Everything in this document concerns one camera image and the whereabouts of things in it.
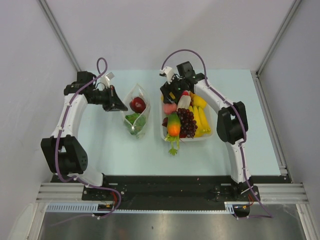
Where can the pink toy peach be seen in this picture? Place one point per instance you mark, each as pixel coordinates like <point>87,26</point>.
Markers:
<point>169,108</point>

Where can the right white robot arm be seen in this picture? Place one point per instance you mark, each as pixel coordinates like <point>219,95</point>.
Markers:
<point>232,122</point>

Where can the aluminium frame rail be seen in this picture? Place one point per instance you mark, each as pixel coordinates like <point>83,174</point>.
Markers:
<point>67,199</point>

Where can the dark red toy apple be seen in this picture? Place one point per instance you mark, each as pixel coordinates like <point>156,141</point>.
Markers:
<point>137,105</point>

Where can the clear zip top bag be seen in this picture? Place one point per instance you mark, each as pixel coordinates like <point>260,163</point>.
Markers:
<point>137,90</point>

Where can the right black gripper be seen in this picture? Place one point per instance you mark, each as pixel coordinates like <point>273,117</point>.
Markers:
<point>166,90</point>

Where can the purple toy grapes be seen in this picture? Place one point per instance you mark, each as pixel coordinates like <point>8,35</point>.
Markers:
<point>187,123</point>

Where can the white toy radish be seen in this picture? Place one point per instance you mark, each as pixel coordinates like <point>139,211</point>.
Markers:
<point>184,102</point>

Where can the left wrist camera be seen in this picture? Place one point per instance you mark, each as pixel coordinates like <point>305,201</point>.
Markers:
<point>106,79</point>

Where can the white plastic basket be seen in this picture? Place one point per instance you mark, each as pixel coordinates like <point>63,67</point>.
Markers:
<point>164,118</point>

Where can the green toy herb sprig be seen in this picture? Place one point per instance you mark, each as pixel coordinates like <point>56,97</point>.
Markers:
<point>174,143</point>

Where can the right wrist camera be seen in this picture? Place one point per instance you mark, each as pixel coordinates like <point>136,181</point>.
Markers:
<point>168,73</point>

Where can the green toy lettuce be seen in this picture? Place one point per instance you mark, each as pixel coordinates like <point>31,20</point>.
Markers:
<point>134,123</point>

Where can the yellow toy lemon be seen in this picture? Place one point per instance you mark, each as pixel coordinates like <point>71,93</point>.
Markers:
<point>197,100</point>

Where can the green orange toy mango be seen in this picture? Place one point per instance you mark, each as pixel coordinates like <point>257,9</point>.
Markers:
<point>173,125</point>

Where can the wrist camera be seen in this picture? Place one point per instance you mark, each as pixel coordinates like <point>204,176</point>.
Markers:
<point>106,79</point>
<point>168,73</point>

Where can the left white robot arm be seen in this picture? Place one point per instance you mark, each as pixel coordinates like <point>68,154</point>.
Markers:
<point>64,154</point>

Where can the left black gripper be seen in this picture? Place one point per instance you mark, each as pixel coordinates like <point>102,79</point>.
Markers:
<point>113,101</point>

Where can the yellow toy banana bunch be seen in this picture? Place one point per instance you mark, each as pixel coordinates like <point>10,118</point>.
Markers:
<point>203,126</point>

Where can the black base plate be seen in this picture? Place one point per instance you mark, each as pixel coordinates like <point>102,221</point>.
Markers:
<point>165,193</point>

